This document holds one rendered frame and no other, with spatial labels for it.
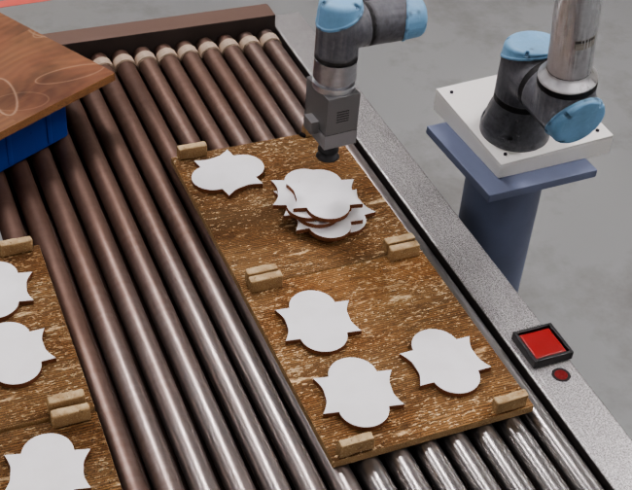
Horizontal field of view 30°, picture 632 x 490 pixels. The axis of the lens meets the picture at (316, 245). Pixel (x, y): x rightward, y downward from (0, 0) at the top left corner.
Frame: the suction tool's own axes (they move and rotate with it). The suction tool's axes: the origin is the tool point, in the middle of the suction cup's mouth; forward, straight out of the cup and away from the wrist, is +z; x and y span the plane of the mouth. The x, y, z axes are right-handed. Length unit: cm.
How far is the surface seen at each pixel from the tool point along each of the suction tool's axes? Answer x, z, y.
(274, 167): -2.2, 13.5, -16.9
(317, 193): -1.3, 8.5, -0.3
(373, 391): -13.4, 12.5, 44.8
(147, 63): -11, 15, -65
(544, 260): 113, 107, -59
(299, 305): -15.6, 12.5, 22.3
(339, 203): 1.2, 8.5, 3.9
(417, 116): 116, 107, -143
